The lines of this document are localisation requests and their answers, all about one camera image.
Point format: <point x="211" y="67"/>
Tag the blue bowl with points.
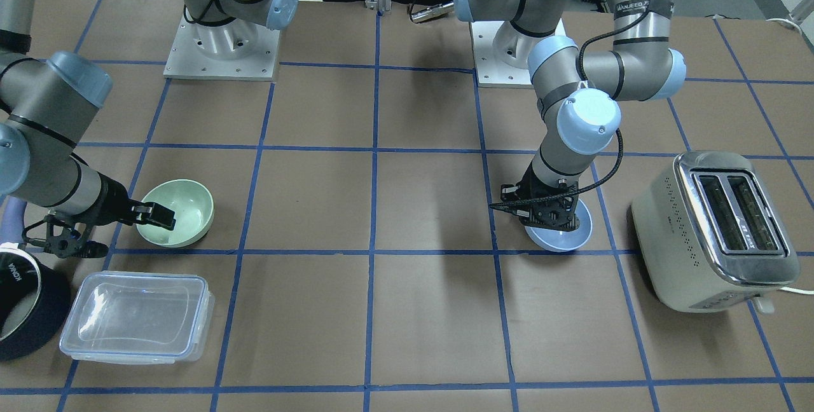
<point x="564" y="241"/>

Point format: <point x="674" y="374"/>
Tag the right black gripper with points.
<point x="113" y="203"/>

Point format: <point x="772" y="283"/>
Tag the dark blue saucepan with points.
<point x="35" y="299"/>

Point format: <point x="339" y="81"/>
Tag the green bowl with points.
<point x="193" y="207"/>

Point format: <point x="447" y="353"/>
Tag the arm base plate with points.
<point x="237" y="51"/>
<point x="501" y="56"/>

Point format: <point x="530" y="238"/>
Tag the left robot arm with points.
<point x="578" y="93"/>

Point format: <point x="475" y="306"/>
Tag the clear plastic container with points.
<point x="133" y="318"/>

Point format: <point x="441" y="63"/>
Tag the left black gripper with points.
<point x="529" y="189"/>

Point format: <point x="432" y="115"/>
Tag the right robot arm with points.
<point x="50" y="104"/>

